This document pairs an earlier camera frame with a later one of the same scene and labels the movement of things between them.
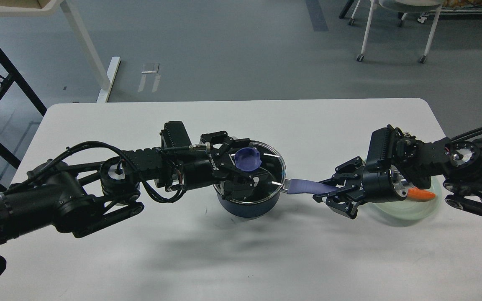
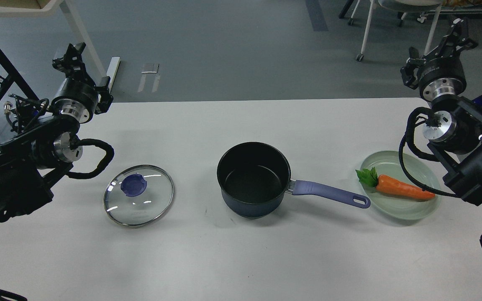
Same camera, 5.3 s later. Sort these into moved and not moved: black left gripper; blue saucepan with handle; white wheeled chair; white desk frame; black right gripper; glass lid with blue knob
Moved: glass lid with blue knob; black right gripper; black left gripper
Not moved: white wheeled chair; blue saucepan with handle; white desk frame
